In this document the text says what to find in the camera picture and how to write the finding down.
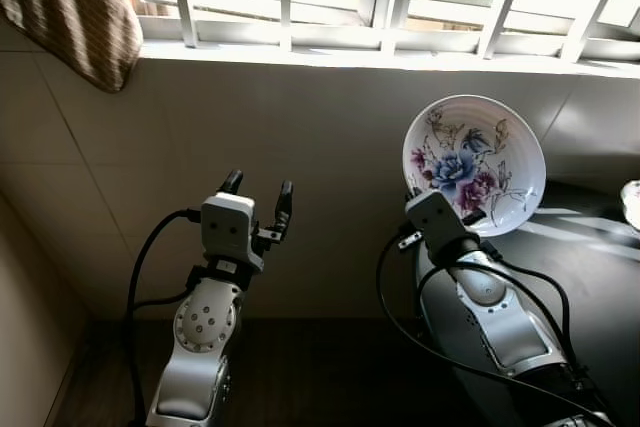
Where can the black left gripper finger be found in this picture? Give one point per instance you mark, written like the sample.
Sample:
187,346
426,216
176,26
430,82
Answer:
285,209
232,183

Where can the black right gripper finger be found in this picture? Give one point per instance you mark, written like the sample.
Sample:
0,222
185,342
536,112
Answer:
472,217

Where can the white floral plate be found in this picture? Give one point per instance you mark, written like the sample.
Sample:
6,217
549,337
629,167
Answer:
480,147

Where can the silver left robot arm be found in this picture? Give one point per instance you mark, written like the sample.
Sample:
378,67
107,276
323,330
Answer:
200,327

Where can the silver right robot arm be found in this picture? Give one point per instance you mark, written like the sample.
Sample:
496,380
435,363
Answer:
480,287

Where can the black round table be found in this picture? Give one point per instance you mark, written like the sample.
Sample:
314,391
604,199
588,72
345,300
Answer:
590,287

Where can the white ceramic bowl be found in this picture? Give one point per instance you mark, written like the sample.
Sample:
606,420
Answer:
632,205

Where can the white barred window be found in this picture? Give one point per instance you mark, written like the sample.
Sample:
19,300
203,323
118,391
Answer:
350,39

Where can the brown striped hanging towel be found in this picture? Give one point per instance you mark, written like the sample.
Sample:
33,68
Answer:
70,7

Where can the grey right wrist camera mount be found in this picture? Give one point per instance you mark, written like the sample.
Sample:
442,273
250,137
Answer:
438,219

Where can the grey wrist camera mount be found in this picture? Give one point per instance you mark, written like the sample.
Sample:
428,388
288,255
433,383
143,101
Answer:
228,227
438,219

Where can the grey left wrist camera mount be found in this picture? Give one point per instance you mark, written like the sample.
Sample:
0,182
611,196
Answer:
228,227

